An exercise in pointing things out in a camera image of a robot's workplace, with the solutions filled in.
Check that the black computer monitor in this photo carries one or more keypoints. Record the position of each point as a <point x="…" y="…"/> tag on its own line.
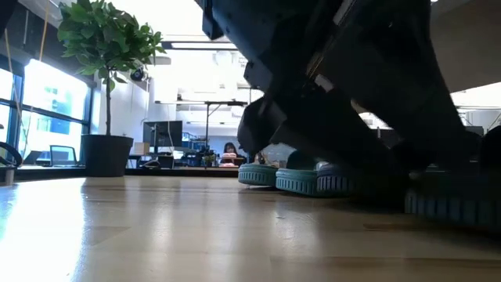
<point x="162" y="133"/>

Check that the grey metal post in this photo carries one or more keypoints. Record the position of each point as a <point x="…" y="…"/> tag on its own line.
<point x="8" y="177"/>

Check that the long ceiling light bar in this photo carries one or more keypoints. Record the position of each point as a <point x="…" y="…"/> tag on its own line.
<point x="203" y="45"/>

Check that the black ceiling spotlight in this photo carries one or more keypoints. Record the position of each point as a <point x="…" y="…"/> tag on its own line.
<point x="138" y="75"/>

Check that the black aluminium table frame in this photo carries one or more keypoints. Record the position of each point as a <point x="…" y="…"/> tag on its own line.
<point x="117" y="172"/>

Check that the tall black frame stand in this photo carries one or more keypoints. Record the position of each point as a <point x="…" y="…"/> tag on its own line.
<point x="207" y="103"/>

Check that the green leafy plant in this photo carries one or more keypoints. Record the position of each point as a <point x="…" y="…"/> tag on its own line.
<point x="105" y="35"/>

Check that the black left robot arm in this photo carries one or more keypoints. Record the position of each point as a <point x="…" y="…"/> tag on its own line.
<point x="6" y="13"/>

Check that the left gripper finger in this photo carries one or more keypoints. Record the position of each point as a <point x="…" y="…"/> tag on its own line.
<point x="313" y="137"/>
<point x="399" y="78"/>

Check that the black plant pot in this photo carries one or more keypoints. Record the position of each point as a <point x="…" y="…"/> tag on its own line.
<point x="105" y="156"/>

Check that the person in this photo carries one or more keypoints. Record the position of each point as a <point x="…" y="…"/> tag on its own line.
<point x="231" y="150"/>

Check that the green rubber slide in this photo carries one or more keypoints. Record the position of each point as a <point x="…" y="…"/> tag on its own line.
<point x="256" y="175"/>
<point x="295" y="182"/>

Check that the open laptop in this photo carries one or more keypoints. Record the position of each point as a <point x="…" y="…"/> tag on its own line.
<point x="62" y="154"/>

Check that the wooden shelf with black frame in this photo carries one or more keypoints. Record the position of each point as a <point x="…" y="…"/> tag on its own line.
<point x="469" y="47"/>

